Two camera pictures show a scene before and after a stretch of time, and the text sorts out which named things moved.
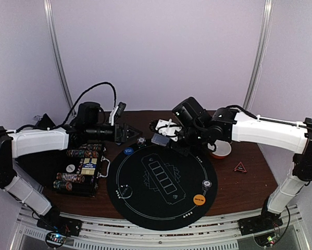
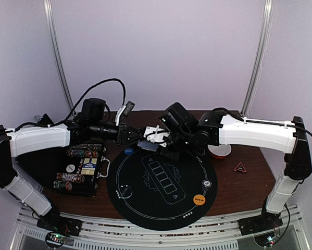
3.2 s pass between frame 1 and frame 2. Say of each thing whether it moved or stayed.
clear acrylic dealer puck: stayed
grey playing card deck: moved
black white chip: stayed
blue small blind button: stayed
